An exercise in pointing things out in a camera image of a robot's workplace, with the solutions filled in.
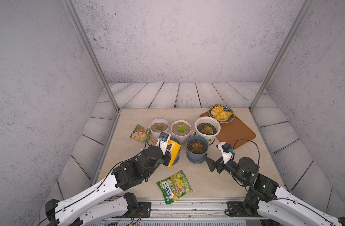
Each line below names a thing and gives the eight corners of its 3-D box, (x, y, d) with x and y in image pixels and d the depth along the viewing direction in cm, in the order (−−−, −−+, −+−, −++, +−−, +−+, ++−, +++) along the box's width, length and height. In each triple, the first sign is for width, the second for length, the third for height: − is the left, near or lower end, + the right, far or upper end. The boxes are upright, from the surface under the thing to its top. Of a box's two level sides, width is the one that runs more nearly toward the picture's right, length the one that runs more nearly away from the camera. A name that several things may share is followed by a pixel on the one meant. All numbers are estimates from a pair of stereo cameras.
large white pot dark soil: (194, 146, 99) (196, 135, 89) (193, 128, 110) (194, 116, 100) (218, 146, 99) (223, 135, 89) (214, 128, 110) (218, 116, 100)
